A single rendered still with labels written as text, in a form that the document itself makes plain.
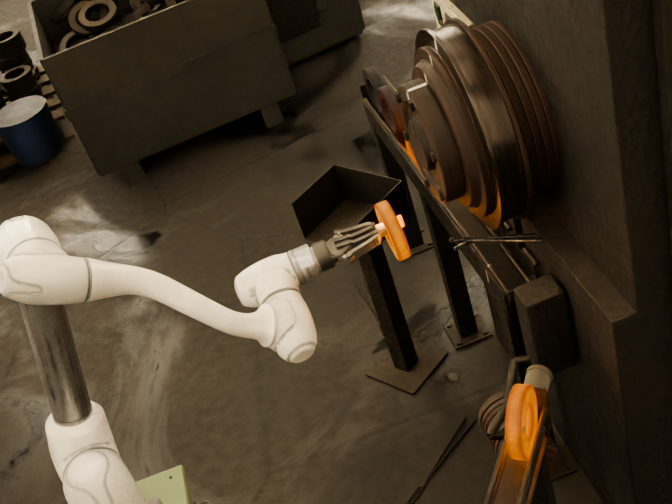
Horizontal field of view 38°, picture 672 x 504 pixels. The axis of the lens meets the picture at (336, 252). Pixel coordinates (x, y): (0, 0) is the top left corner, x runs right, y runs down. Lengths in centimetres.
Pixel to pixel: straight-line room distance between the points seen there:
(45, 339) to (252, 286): 51
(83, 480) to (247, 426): 95
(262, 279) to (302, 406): 97
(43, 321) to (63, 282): 25
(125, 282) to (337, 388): 122
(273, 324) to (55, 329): 53
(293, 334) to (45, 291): 56
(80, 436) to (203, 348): 115
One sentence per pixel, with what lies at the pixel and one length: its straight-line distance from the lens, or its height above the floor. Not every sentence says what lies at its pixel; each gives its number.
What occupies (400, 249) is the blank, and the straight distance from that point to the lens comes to 236.
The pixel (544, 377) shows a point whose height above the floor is 69.
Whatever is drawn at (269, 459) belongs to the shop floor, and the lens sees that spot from 313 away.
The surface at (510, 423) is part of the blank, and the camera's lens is 199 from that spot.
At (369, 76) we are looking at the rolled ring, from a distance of 326.
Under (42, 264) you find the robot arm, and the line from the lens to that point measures 216.
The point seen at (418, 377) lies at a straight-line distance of 318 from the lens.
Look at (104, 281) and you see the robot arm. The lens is 219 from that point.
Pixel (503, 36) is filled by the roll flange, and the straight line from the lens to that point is 209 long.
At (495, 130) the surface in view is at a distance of 197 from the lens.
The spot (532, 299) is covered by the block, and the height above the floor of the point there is 80.
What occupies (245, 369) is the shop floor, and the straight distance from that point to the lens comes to 345.
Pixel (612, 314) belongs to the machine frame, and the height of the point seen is 87.
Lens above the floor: 227
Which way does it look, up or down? 37 degrees down
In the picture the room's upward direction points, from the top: 19 degrees counter-clockwise
